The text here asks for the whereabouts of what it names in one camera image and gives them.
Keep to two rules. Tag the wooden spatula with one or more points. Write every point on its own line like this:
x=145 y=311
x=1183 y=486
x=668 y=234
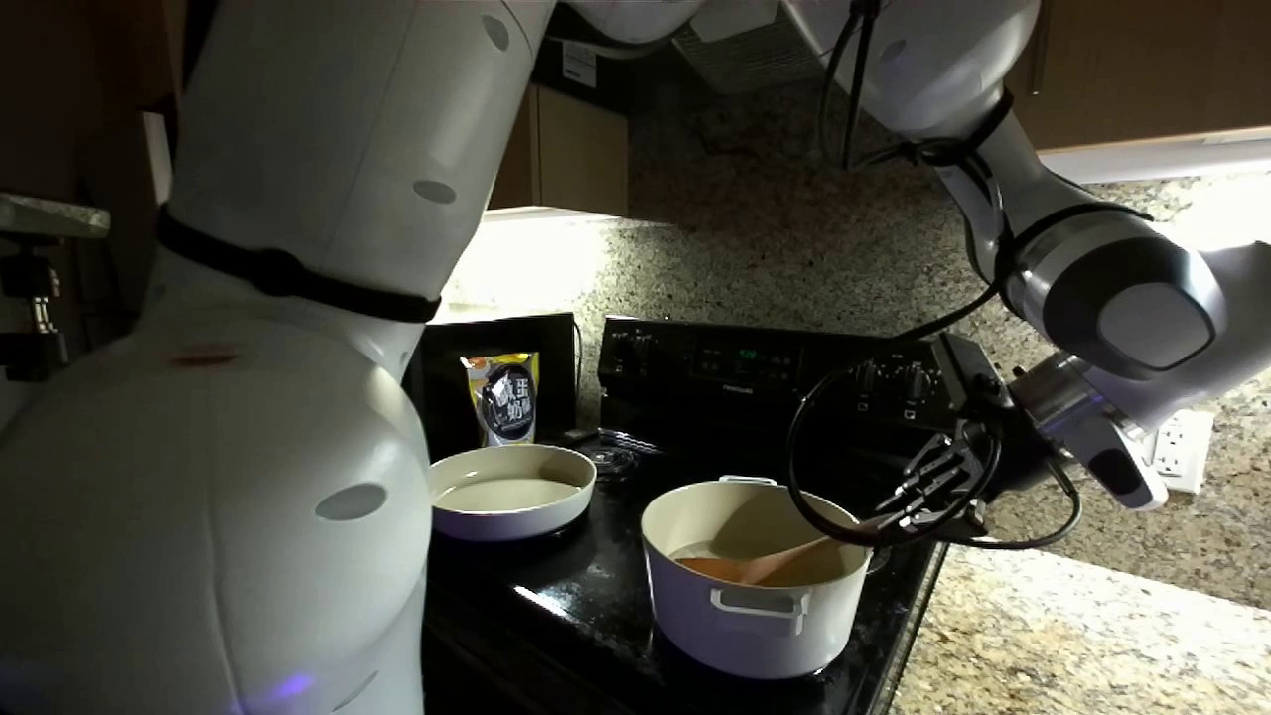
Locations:
x=783 y=559

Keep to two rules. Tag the wooden cabinet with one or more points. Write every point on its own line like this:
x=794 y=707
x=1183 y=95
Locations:
x=1150 y=90
x=566 y=154

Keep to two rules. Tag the white wall outlet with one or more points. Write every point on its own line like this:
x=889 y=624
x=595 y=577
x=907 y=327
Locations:
x=1181 y=449

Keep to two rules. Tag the wooden upper right cabinet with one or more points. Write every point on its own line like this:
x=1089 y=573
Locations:
x=1150 y=90

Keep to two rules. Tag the white shallow pan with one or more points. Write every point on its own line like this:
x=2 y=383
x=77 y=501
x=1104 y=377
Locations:
x=511 y=489

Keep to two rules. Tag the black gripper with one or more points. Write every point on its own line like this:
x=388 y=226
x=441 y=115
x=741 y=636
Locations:
x=945 y=475

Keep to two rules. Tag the black picture frame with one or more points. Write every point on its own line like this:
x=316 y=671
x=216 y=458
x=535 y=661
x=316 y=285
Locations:
x=492 y=383

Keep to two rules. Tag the black stove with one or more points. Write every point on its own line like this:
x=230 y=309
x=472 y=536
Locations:
x=711 y=440

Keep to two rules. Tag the white pot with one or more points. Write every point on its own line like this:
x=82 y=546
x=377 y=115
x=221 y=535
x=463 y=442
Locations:
x=744 y=587

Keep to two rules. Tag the wooden upper left cabinet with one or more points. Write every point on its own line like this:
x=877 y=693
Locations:
x=566 y=154

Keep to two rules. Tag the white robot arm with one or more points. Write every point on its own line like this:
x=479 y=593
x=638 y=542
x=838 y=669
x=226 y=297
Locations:
x=226 y=510

